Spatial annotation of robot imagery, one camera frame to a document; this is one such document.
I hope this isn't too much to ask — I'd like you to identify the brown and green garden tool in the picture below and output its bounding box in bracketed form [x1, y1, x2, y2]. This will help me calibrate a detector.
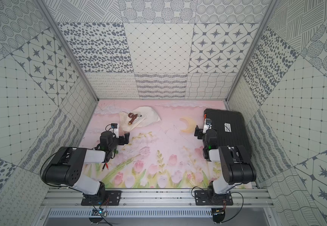
[128, 113, 142, 125]

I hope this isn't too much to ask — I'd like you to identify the cream cloth soil bag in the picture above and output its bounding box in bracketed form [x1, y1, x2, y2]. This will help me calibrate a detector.
[119, 106, 161, 133]

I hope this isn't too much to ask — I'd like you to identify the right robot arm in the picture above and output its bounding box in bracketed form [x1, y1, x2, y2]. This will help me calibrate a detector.
[194, 126, 256, 206]

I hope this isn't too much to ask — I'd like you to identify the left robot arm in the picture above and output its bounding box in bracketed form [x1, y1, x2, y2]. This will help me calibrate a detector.
[41, 131, 130, 206]

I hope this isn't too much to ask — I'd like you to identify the black plastic tool case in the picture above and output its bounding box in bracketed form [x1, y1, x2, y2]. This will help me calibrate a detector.
[204, 108, 252, 156]

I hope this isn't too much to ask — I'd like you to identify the small circuit board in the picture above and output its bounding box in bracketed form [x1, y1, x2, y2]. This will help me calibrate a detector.
[91, 209, 107, 218]

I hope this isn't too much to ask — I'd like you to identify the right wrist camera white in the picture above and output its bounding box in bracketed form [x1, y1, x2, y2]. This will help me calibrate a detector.
[203, 118, 212, 134]

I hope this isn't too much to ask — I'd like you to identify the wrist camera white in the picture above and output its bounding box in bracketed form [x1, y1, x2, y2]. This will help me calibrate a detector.
[203, 118, 212, 134]
[109, 123, 119, 138]

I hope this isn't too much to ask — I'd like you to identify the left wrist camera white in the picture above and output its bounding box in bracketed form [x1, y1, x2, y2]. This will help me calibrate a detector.
[109, 123, 119, 138]

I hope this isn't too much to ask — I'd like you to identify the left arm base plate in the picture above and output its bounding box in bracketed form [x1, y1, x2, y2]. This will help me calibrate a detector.
[81, 190, 122, 207]

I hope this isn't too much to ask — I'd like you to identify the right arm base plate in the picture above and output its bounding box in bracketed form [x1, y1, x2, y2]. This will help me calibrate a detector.
[193, 190, 233, 206]

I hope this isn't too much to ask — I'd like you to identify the aluminium mounting rail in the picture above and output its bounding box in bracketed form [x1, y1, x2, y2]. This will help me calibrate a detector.
[41, 188, 274, 208]

